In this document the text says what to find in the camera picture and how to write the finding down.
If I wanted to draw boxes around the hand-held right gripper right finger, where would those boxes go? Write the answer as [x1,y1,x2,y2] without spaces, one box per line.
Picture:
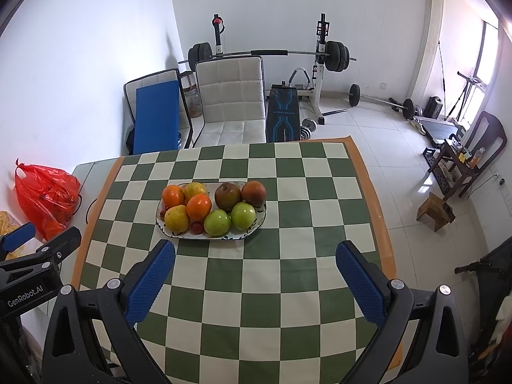
[335,240,468,384]

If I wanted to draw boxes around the floral oval ceramic plate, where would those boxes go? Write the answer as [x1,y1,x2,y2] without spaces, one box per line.
[155,181,267,241]

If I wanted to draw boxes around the glass jar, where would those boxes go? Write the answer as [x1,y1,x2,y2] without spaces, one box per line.
[187,84,203,119]

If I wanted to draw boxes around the chair with blue board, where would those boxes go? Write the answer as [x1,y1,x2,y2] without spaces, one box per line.
[123,68,195,155]

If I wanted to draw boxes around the black metal frame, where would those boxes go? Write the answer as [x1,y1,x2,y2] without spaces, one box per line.
[454,236,512,369]

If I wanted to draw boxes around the treadmill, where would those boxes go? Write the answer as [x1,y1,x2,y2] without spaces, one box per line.
[413,115,467,148]

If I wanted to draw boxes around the white weight rack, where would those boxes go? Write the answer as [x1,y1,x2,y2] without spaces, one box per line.
[211,13,332,126]

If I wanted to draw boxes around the black box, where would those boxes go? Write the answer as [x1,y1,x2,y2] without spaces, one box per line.
[425,96,444,120]

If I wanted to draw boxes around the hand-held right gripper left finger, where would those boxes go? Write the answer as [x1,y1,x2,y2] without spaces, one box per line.
[42,239,177,384]

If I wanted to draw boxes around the green white checkered tablecloth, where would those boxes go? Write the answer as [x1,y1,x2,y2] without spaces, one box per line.
[72,137,397,384]

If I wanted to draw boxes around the thin black cable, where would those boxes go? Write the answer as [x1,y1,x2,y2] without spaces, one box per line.
[85,197,101,225]

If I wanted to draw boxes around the green apple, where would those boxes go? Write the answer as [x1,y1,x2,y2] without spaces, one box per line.
[231,202,257,230]
[204,209,232,236]

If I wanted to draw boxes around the red plastic bag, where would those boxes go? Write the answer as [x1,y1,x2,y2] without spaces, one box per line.
[15,159,82,241]

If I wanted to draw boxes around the red apple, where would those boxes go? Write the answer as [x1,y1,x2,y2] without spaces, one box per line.
[214,183,242,211]

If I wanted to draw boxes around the small wooden stool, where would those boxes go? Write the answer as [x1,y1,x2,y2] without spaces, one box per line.
[417,191,455,233]

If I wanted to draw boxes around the dark reddish round fruit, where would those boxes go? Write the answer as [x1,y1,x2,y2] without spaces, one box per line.
[241,180,267,207]

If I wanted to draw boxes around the orange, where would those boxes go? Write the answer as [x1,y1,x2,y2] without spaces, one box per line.
[186,193,212,221]
[162,184,185,209]

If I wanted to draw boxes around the black blue bench pad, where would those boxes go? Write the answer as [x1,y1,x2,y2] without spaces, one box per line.
[266,85,301,143]

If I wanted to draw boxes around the yellow pear-shaped lemon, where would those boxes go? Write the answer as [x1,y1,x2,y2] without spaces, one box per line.
[164,204,190,233]

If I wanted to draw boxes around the blue foam mat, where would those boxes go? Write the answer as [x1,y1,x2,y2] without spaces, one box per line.
[133,80,179,155]

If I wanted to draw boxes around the dark wooden chair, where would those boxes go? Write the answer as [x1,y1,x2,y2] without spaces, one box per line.
[428,111,508,199]

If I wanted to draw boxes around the floor barbell black plates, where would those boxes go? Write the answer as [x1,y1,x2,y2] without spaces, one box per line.
[349,84,415,121]

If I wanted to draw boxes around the white padded chair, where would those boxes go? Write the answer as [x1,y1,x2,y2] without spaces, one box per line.
[191,56,268,147]

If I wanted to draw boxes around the white snack box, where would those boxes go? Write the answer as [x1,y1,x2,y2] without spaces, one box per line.
[0,211,25,260]

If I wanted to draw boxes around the racked barbell black plates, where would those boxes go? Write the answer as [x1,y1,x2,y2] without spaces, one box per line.
[178,40,358,73]

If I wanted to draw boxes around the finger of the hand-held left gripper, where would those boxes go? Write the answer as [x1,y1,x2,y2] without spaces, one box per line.
[0,226,83,284]
[0,223,36,254]

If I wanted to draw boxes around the black perforated crate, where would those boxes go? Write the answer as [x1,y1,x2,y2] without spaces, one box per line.
[423,148,454,196]

